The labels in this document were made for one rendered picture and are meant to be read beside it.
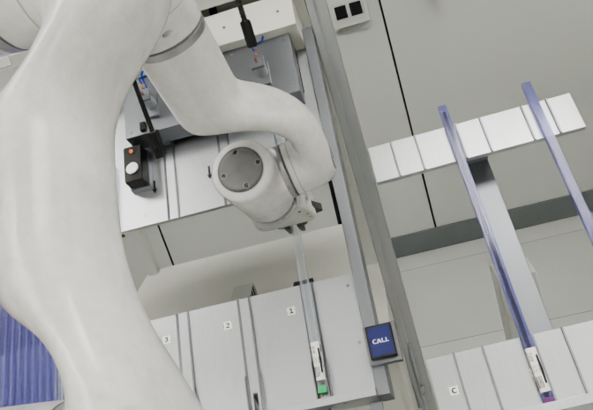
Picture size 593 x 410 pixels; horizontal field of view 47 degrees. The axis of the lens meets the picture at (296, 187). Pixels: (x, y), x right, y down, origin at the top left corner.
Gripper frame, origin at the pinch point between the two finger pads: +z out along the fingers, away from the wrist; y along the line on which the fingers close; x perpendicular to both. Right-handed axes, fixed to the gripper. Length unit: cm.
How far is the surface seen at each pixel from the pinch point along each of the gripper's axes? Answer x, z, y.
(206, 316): 12.6, -1.2, 17.6
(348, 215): 1.4, -0.5, -9.4
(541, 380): 33.0, -14.0, -30.5
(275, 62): -30.5, 0.1, -2.7
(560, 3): -98, 144, -97
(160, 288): -9, 67, 52
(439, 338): 17, 138, -19
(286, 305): 14.0, -1.4, 3.8
